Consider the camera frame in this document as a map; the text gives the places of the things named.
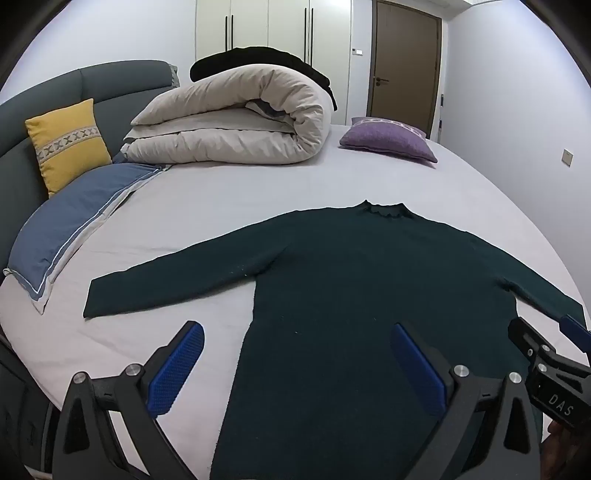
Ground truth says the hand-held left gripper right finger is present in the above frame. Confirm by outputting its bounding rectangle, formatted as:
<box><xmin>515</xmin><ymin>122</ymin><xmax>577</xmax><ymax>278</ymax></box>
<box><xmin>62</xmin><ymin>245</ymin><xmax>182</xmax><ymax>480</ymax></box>
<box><xmin>392</xmin><ymin>323</ymin><xmax>543</xmax><ymax>480</ymax></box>

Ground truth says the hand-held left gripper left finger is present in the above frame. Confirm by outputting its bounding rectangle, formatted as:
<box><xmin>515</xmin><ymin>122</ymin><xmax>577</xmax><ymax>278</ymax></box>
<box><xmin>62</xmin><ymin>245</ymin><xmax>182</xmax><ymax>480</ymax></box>
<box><xmin>51</xmin><ymin>320</ymin><xmax>206</xmax><ymax>480</ymax></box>

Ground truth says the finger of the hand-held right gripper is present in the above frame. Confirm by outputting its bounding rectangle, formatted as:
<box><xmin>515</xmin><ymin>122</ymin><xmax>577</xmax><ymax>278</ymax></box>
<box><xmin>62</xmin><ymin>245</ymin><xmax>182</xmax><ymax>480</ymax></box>
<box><xmin>558</xmin><ymin>314</ymin><xmax>591</xmax><ymax>355</ymax></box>
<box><xmin>508</xmin><ymin>316</ymin><xmax>557</xmax><ymax>370</ymax></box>

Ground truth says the dark green sweater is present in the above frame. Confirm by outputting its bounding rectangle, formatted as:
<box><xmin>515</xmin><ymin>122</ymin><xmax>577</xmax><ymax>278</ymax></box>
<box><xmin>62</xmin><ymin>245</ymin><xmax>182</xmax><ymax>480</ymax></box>
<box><xmin>83</xmin><ymin>199</ymin><xmax>585</xmax><ymax>480</ymax></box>

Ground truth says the person's right hand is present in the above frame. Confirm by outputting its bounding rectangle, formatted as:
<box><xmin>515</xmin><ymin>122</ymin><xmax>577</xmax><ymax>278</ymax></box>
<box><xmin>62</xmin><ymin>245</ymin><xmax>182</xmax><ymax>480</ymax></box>
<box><xmin>541</xmin><ymin>422</ymin><xmax>591</xmax><ymax>480</ymax></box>

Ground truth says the bed with white sheet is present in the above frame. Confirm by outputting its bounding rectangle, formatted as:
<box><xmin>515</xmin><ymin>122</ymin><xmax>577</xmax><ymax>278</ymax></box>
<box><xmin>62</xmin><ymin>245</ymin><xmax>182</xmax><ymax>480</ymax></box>
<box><xmin>0</xmin><ymin>122</ymin><xmax>591</xmax><ymax>480</ymax></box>

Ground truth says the blue pillow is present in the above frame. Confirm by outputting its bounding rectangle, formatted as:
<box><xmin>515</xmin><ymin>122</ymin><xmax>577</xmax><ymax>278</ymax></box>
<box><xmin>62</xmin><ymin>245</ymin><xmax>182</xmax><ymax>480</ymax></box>
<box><xmin>4</xmin><ymin>161</ymin><xmax>174</xmax><ymax>315</ymax></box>

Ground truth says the purple pillow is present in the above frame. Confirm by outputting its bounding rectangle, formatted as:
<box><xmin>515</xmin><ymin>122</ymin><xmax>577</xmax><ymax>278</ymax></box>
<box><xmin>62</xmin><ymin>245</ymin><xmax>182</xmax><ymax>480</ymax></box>
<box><xmin>339</xmin><ymin>116</ymin><xmax>438</xmax><ymax>164</ymax></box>

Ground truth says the yellow patterned pillow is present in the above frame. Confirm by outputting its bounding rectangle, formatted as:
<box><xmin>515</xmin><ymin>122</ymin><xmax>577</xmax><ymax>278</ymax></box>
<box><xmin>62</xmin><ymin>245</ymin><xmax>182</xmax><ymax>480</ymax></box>
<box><xmin>25</xmin><ymin>98</ymin><xmax>113</xmax><ymax>199</ymax></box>

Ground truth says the beige folded duvet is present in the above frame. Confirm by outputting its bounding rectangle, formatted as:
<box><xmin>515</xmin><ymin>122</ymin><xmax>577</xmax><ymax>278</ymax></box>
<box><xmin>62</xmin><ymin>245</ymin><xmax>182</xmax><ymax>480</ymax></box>
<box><xmin>121</xmin><ymin>64</ymin><xmax>334</xmax><ymax>166</ymax></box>

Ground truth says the grey-blue padded headboard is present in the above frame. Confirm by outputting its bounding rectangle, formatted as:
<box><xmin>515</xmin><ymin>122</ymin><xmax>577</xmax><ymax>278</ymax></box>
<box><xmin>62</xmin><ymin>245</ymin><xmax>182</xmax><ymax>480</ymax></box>
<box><xmin>0</xmin><ymin>60</ymin><xmax>181</xmax><ymax>273</ymax></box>

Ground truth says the brown door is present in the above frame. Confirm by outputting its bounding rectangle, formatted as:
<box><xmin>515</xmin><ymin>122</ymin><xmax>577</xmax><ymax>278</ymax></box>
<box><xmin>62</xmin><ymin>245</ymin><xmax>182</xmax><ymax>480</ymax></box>
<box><xmin>367</xmin><ymin>0</ymin><xmax>443</xmax><ymax>139</ymax></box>

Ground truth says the black cloth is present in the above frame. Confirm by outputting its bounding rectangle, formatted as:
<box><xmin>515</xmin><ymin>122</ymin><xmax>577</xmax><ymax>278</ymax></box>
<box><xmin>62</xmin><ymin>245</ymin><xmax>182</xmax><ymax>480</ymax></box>
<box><xmin>189</xmin><ymin>46</ymin><xmax>339</xmax><ymax>112</ymax></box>

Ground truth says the white wardrobe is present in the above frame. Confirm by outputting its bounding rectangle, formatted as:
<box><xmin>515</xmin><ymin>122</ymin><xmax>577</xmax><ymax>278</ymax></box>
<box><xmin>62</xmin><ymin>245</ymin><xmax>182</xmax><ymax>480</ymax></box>
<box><xmin>195</xmin><ymin>0</ymin><xmax>354</xmax><ymax>93</ymax></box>

